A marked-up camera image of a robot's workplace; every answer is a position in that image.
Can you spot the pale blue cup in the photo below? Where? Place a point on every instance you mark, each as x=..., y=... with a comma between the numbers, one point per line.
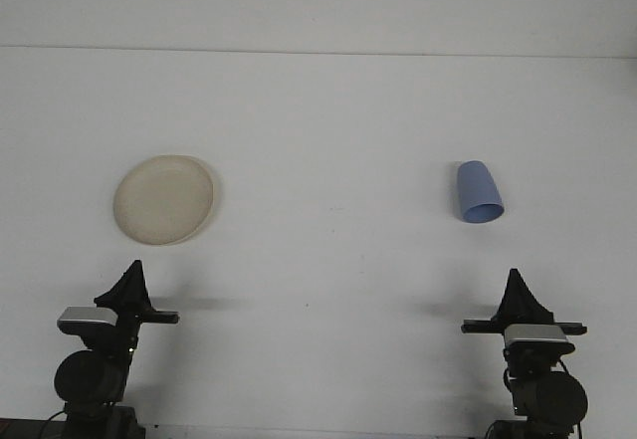
x=478, y=190

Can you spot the pale round plate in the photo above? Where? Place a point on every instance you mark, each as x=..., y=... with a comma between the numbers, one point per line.
x=164, y=200

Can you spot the dark platform edge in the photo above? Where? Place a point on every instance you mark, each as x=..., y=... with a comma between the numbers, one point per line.
x=20, y=429

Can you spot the pale grey camera box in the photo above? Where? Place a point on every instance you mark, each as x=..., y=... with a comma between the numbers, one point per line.
x=537, y=333
x=84, y=315

